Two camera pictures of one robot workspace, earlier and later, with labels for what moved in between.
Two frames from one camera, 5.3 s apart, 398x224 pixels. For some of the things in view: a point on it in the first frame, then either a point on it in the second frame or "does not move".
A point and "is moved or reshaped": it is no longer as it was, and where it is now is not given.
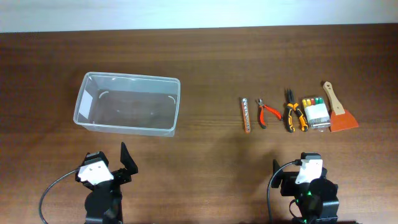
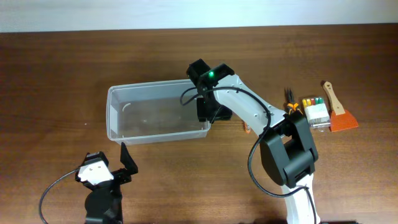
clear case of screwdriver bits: [316, 112] does not move
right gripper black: [286, 182] -> [211, 114]
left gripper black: [118, 175] does not move
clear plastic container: [128, 104] is moved or reshaped
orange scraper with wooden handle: [341, 119] does not move
